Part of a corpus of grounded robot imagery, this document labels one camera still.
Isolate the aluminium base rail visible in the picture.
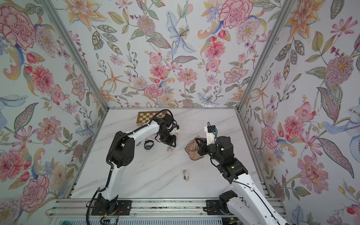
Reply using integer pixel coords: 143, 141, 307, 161
44, 198, 282, 225

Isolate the wooden chessboard box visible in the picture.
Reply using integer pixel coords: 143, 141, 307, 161
136, 111, 167, 126

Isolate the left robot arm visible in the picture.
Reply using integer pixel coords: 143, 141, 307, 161
94, 109, 180, 214

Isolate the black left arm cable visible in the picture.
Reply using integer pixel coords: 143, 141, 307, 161
85, 109, 169, 225

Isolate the brown striped cloth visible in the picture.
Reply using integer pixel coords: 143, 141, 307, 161
184, 136, 203, 161

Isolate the black band wristwatch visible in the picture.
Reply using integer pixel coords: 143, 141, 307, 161
144, 140, 154, 150

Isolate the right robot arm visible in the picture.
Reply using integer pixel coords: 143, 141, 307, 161
195, 136, 288, 225

